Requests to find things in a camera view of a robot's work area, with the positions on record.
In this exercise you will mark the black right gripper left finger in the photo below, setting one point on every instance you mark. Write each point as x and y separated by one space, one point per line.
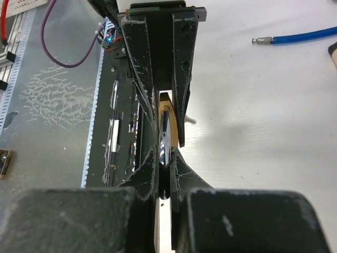
112 219

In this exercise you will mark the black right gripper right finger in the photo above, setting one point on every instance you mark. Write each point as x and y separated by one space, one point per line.
205 219

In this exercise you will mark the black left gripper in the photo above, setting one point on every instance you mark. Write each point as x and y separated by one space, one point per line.
160 39

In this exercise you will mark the large brass padlock with keys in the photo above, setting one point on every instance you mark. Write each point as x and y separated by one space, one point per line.
167 136

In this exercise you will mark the black floral patterned blanket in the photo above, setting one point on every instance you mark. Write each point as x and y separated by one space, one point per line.
332 50

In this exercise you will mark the white slotted cable duct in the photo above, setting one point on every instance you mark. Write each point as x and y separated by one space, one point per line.
95 163

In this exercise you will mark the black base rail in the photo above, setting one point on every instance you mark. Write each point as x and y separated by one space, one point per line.
125 148

